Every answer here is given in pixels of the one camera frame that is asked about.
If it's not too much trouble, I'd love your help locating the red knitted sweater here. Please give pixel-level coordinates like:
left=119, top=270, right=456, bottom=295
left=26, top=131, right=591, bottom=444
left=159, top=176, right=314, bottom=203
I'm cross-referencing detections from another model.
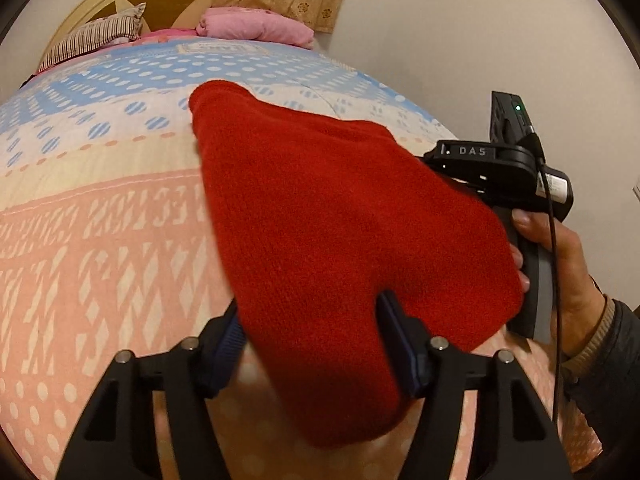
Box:
left=189, top=80, right=525, bottom=450

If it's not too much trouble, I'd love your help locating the pink printed cloth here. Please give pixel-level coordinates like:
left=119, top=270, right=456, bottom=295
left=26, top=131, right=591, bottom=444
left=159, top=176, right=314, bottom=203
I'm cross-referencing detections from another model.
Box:
left=141, top=27, right=202, bottom=44

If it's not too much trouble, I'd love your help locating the person's right forearm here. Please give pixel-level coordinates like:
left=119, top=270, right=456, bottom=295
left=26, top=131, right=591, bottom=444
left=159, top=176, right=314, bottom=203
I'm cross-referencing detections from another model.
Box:
left=556, top=294, right=640, bottom=463

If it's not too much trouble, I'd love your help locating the person's right hand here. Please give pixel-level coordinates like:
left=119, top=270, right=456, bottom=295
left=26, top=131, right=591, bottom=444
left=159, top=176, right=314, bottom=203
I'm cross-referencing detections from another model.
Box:
left=509, top=209, right=608, bottom=361

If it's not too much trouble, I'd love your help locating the striped pillow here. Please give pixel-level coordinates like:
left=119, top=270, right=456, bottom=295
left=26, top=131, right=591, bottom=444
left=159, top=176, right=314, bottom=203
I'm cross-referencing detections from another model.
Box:
left=37, top=2, right=147, bottom=74

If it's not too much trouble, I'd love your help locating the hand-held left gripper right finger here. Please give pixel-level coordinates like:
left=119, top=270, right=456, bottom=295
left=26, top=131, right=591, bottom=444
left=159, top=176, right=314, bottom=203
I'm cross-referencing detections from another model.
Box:
left=376, top=291, right=574, bottom=480

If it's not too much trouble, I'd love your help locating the cream and wood headboard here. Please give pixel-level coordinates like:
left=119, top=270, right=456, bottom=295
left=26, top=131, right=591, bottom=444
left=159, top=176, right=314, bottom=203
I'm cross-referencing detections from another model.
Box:
left=40, top=0, right=234, bottom=66

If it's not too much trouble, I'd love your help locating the dotted patchwork bed cover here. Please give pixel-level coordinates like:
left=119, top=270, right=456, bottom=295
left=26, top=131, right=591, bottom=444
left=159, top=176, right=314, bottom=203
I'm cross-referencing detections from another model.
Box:
left=0, top=40, right=604, bottom=480

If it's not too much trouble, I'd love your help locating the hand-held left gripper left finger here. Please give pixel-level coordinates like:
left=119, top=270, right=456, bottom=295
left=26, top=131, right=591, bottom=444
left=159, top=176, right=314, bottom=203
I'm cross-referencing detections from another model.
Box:
left=55, top=302, right=247, bottom=480

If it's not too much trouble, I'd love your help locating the pink folded blanket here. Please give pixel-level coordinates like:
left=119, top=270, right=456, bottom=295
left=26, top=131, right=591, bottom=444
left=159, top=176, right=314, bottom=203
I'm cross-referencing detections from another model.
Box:
left=196, top=6, right=316, bottom=51

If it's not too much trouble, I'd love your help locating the black cable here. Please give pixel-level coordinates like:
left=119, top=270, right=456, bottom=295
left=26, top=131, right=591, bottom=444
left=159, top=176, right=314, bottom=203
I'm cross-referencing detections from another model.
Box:
left=520, top=125, right=564, bottom=425

